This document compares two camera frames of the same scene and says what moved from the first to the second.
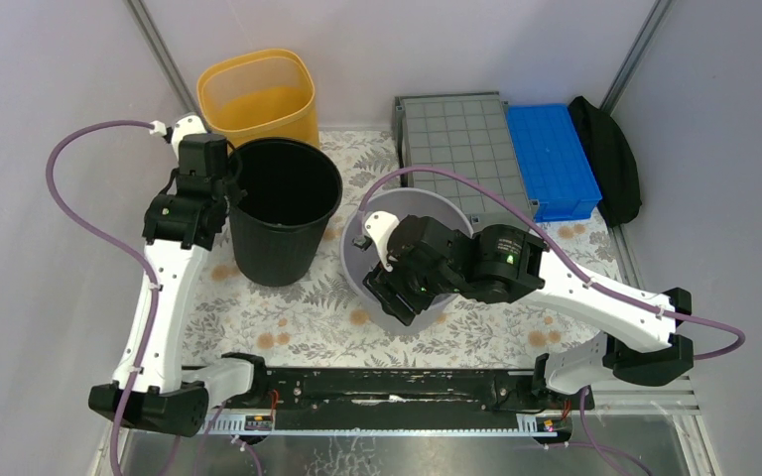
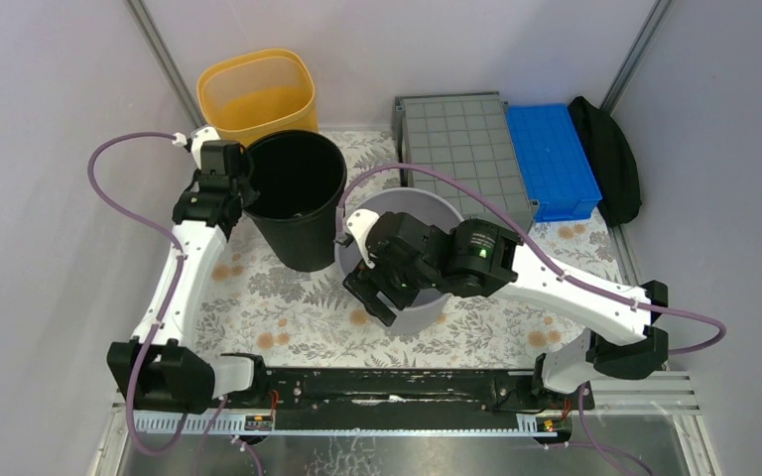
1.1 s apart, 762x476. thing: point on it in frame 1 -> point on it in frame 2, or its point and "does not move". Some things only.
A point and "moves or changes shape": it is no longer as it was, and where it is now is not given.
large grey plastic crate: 472,133 does not move
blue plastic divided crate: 557,175 does not move
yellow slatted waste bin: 259,94 does not move
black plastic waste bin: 279,226 moves or changes shape
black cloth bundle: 611,160 does not move
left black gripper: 224,181 -> 237,174
